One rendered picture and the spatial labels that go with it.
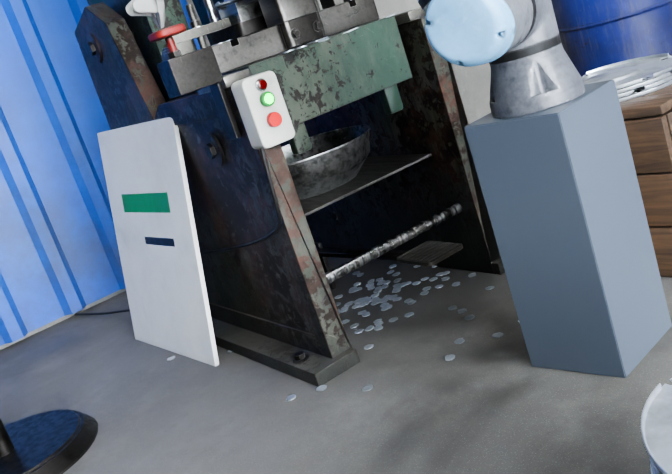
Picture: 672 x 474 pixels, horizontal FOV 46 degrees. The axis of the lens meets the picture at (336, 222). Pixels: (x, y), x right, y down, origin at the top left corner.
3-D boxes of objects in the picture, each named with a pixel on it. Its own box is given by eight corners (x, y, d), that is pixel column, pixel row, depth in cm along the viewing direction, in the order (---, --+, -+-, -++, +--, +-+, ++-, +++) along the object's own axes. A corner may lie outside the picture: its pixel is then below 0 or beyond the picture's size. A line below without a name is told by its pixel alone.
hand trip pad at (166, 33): (200, 60, 150) (186, 21, 148) (172, 69, 147) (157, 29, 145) (186, 65, 156) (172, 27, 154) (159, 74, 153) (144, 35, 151)
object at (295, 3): (366, 22, 166) (346, -42, 163) (312, 41, 159) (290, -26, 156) (305, 41, 187) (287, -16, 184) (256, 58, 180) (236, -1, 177)
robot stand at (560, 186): (672, 326, 139) (614, 78, 128) (626, 378, 128) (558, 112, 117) (580, 319, 152) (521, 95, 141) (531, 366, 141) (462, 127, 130)
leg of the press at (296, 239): (362, 361, 166) (213, -72, 145) (319, 388, 161) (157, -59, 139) (193, 305, 244) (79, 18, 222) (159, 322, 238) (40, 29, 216)
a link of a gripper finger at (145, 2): (139, 35, 147) (120, -15, 145) (167, 26, 150) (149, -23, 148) (144, 32, 144) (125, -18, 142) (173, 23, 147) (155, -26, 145)
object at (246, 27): (313, 13, 185) (309, 0, 184) (241, 36, 175) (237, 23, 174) (280, 24, 198) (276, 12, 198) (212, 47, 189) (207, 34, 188)
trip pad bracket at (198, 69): (245, 136, 156) (210, 39, 152) (202, 153, 152) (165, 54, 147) (232, 137, 161) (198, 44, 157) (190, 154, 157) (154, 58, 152)
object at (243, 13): (295, 5, 185) (289, -15, 184) (241, 22, 178) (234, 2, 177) (277, 12, 193) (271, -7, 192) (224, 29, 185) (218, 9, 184)
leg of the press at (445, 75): (532, 256, 192) (427, -125, 170) (499, 276, 187) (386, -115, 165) (330, 236, 270) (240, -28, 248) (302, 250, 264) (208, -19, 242)
